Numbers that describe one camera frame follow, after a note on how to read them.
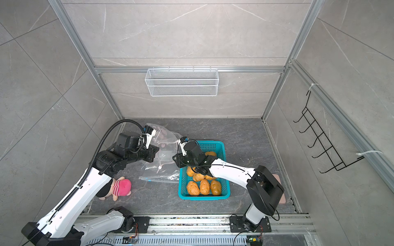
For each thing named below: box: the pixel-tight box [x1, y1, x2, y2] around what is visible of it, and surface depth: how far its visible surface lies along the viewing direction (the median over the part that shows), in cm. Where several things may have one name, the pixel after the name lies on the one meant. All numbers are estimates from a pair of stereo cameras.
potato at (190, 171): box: [186, 166, 196, 177], surface depth 88 cm
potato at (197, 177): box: [192, 172, 205, 182], surface depth 85 cm
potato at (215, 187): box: [210, 179, 222, 196], surface depth 82 cm
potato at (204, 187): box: [199, 178, 210, 196], surface depth 82 cm
